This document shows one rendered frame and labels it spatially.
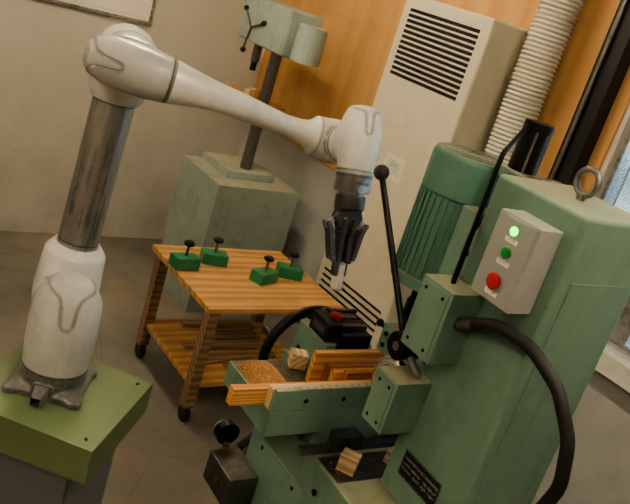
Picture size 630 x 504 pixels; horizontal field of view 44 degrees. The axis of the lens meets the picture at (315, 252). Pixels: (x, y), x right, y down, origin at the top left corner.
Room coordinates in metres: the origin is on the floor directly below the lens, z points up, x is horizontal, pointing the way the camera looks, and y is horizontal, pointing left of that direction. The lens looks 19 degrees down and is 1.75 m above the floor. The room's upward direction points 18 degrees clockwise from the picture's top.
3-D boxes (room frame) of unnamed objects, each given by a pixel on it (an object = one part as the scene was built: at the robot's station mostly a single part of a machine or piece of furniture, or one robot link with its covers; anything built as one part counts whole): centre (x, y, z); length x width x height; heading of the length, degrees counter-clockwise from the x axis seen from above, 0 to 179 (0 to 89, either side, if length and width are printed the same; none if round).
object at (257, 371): (1.57, 0.02, 0.91); 0.12 x 0.09 x 0.03; 37
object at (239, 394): (1.60, -0.17, 0.92); 0.62 x 0.02 x 0.04; 127
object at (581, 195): (1.44, -0.44, 1.55); 0.06 x 0.02 x 0.07; 37
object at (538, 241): (1.33, -0.34, 1.40); 0.10 x 0.06 x 0.16; 37
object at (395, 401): (1.43, -0.25, 1.02); 0.09 x 0.07 x 0.12; 127
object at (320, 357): (1.68, -0.16, 0.94); 0.21 x 0.01 x 0.08; 127
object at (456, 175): (1.67, -0.26, 1.35); 0.18 x 0.18 x 0.31
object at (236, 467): (1.63, 0.03, 0.58); 0.12 x 0.08 x 0.08; 37
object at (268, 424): (1.73, -0.16, 0.87); 0.61 x 0.30 x 0.06; 127
